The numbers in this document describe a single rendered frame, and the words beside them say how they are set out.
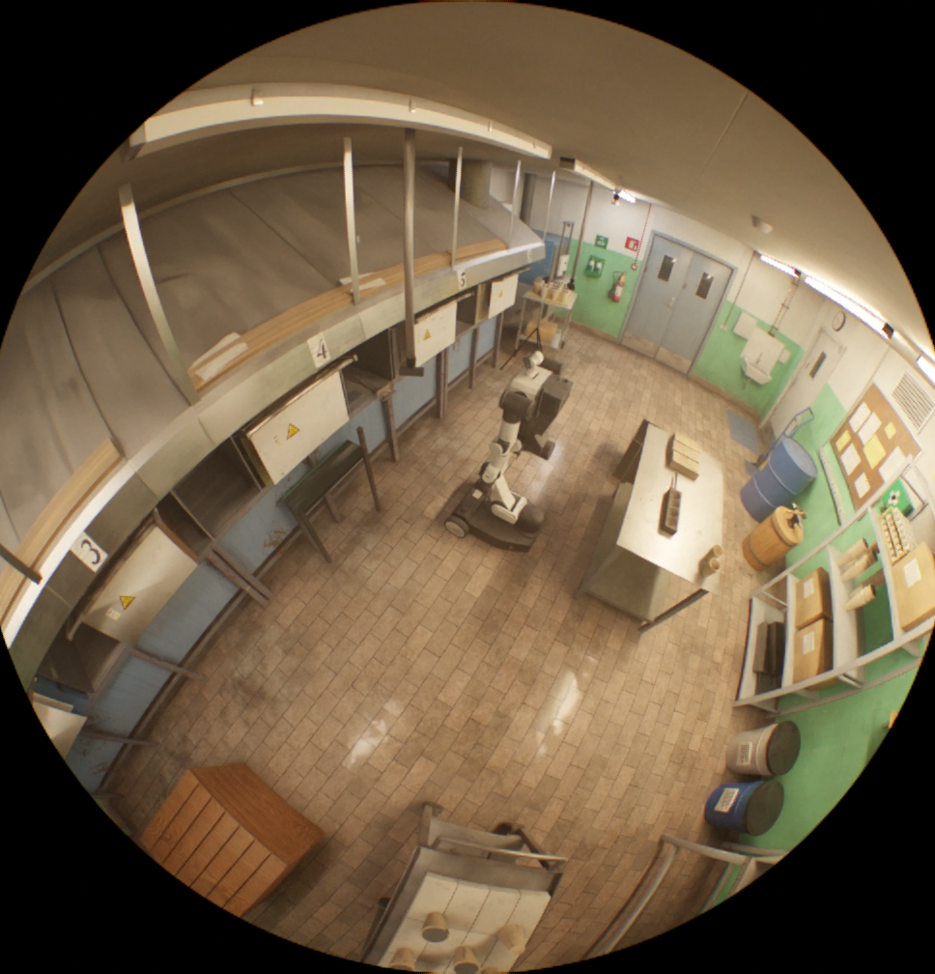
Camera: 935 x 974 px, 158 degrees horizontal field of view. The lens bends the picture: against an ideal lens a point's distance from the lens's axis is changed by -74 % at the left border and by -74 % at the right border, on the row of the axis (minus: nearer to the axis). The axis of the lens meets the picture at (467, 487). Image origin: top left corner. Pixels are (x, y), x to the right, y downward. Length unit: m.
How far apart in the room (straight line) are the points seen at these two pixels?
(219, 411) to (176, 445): 0.21
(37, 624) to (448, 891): 1.75
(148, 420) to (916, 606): 3.61
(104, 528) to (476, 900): 1.88
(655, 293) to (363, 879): 7.13
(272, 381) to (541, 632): 2.16
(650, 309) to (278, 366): 5.33
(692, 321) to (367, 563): 5.51
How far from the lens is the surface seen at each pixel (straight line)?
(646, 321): 5.93
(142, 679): 2.60
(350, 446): 2.32
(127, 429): 1.39
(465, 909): 1.67
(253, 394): 1.41
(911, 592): 2.57
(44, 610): 1.55
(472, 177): 3.46
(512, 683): 2.32
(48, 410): 1.66
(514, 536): 2.47
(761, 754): 2.89
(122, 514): 1.37
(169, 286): 1.80
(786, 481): 4.05
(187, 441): 1.35
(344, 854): 2.59
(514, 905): 1.69
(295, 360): 1.49
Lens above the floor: 2.27
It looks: 52 degrees down
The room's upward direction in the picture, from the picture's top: 6 degrees clockwise
